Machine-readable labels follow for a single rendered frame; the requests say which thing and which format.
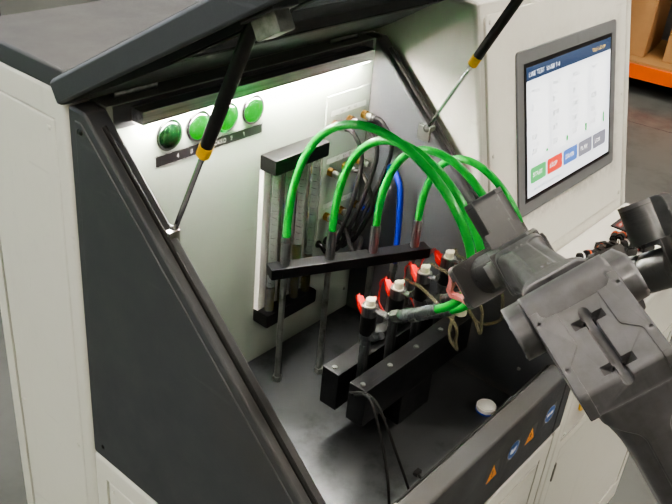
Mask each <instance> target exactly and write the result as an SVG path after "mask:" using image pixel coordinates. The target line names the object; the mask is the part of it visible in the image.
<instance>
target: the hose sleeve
mask: <svg viewBox="0 0 672 504"><path fill-rule="evenodd" d="M435 305H438V304H430V305H425V306H420V307H414V308H407V309H402V310H399V311H398V313H397V316H398V319H399V320H401V321H403V320H411V319H416V318H422V317H430V316H435V315H439V314H437V313H435V311H434V307H435Z"/></svg>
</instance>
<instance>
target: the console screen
mask: <svg viewBox="0 0 672 504"><path fill-rule="evenodd" d="M616 24H617V22H616V19H613V20H610V21H607V22H604V23H601V24H598V25H595V26H592V27H590V28H587V29H584V30H581V31H578V32H575V33H572V34H569V35H566V36H563V37H560V38H557V39H554V40H551V41H548V42H545V43H543V44H540V45H537V46H534V47H531V48H528V49H525V50H522V51H519V52H517V53H516V55H515V80H516V143H517V206H518V209H519V211H520V213H521V216H522V218H523V217H524V216H526V215H528V214H529V213H531V212H532V211H534V210H536V209H537V208H539V207H540V206H542V205H544V204H545V203H547V202H549V201H550V200H552V199H553V198H555V197H557V196H558V195H560V194H562V193H563V192H565V191H566V190H568V189H570V188H571V187H573V186H574V185H576V184H578V183H579V182H581V181H583V180H584V179H586V178H587V177H589V176H591V175H592V174H594V173H596V172H597V171H599V170H600V169H602V168H604V167H605V166H607V165H609V164H610V163H612V161H613V134H614V97H615V61H616Z"/></svg>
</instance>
